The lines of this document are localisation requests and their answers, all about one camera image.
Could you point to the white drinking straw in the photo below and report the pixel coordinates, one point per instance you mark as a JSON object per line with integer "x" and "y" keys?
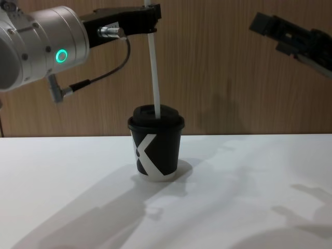
{"x": 155, "y": 77}

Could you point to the black plastic cup lid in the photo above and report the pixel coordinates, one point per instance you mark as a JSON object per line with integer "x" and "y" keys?
{"x": 145, "y": 119}

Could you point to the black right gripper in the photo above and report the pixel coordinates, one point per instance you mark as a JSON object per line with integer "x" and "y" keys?
{"x": 321, "y": 46}

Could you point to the black paper cup, white mark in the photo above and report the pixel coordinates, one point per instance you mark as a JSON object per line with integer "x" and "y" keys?
{"x": 166, "y": 153}

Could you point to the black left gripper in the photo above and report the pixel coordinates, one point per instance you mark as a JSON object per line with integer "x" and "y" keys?
{"x": 106, "y": 40}

